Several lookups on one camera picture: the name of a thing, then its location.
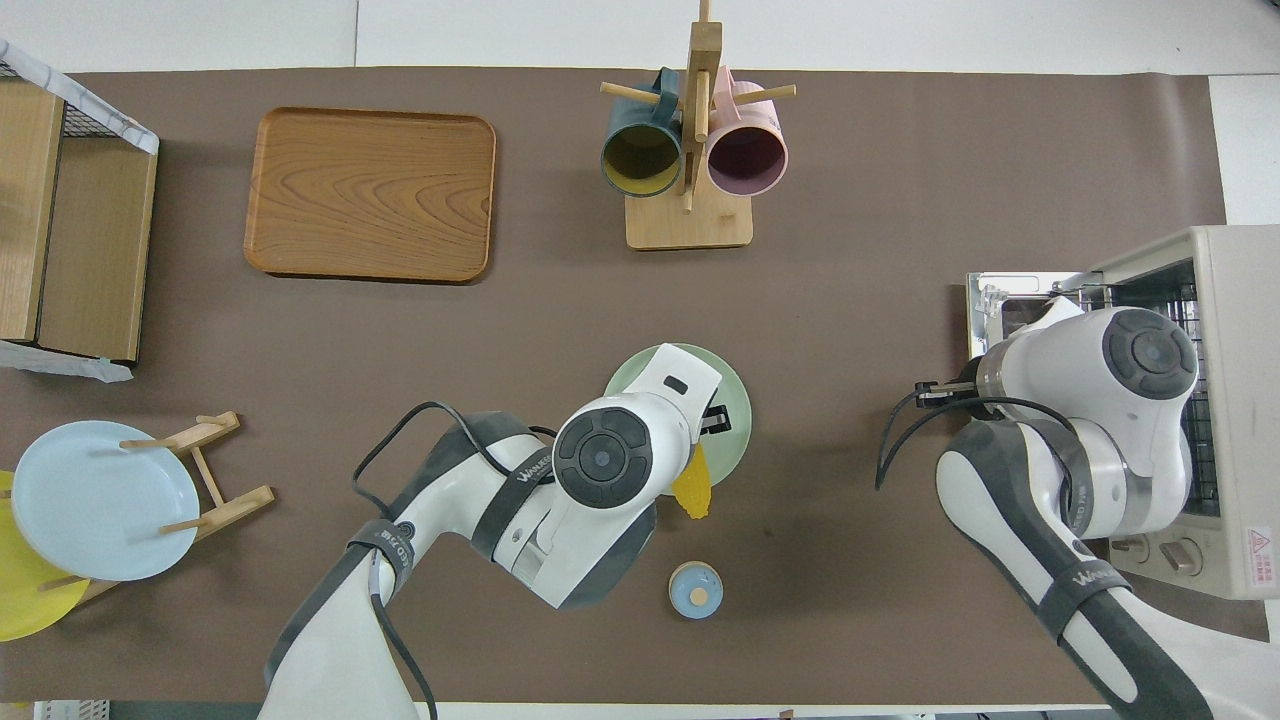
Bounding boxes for oven door with glass window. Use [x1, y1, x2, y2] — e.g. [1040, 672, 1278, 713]
[966, 272, 1106, 361]

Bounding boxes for yellow plate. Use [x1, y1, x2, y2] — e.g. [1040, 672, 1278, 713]
[0, 470, 91, 643]

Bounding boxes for pale green plate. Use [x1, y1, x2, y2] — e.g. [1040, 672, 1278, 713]
[604, 343, 753, 488]

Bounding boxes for beige toaster oven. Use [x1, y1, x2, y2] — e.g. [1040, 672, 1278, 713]
[1085, 225, 1280, 601]

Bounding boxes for wooden mug tree stand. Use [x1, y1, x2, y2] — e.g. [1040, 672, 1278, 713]
[600, 0, 798, 251]

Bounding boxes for pink mug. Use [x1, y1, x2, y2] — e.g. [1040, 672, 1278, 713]
[706, 66, 789, 198]

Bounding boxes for brown wooden tray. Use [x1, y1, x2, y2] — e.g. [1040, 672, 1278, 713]
[244, 107, 497, 284]

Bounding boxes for light blue plate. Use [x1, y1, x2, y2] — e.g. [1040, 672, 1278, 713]
[11, 420, 201, 582]

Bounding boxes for white checked cloth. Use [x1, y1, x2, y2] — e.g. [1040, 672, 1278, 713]
[0, 38, 161, 384]

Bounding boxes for wooden plate rack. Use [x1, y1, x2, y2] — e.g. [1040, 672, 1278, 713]
[38, 411, 276, 606]

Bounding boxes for yellow corn cob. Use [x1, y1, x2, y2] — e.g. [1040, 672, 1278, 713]
[670, 443, 713, 521]

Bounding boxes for black wire basket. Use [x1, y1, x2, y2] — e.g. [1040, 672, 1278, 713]
[0, 58, 131, 141]

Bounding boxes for brown table mat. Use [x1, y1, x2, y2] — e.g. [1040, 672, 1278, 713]
[0, 67, 1271, 706]

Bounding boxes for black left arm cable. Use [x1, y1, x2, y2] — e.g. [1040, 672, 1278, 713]
[352, 400, 561, 720]

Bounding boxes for dark blue mug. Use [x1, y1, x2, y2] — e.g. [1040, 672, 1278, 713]
[600, 68, 685, 199]

